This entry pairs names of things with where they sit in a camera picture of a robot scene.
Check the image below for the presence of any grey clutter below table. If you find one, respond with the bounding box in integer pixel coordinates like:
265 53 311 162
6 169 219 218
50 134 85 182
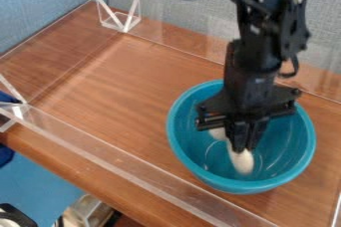
53 194 121 227

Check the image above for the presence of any clear acrylic front barrier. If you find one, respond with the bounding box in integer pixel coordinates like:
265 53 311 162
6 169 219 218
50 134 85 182
6 105 277 227

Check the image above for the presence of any white toy mushroom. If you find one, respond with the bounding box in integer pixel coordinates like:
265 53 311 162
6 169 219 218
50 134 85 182
209 127 255 174

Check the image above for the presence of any clear acrylic corner bracket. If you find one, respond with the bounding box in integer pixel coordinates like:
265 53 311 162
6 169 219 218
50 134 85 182
95 0 142 33

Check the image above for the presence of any black white device below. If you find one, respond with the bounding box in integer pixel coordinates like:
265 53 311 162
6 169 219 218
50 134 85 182
0 203 39 227

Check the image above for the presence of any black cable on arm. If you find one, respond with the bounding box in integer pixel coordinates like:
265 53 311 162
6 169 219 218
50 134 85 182
279 55 301 80

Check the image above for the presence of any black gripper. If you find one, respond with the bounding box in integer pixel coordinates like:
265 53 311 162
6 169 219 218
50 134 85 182
196 41 301 153

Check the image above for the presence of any clear acrylic barrier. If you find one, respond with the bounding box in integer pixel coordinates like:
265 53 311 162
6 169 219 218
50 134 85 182
6 105 277 227
130 17 341 104

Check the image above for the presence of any blue plastic bowl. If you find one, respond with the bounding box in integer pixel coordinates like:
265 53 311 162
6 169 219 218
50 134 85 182
168 80 317 194

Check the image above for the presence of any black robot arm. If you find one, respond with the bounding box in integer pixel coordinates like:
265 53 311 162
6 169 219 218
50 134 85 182
196 0 311 153

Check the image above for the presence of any clear acrylic back barrier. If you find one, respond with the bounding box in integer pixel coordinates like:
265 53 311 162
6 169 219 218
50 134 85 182
130 17 341 104

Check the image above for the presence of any clear acrylic left bracket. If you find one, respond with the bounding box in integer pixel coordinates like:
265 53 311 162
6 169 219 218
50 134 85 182
0 74 29 133

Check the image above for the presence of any blue cloth object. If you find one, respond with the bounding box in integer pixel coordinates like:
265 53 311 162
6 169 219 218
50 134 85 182
0 91 23 169

